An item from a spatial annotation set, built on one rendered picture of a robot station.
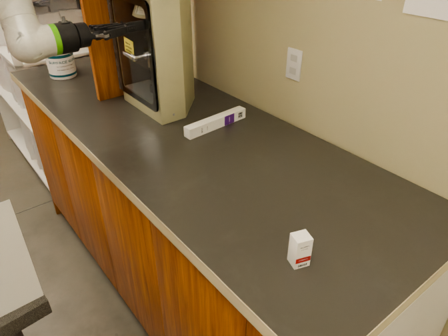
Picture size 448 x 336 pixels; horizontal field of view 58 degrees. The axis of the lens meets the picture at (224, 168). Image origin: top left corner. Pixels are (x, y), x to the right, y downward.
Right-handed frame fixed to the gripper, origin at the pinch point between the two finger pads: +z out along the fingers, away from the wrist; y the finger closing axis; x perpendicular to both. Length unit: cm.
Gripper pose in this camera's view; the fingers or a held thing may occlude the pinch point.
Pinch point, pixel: (134, 26)
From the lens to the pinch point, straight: 147.9
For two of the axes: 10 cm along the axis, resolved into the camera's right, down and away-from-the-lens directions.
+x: 0.0, 8.4, 5.4
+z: 7.8, -3.3, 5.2
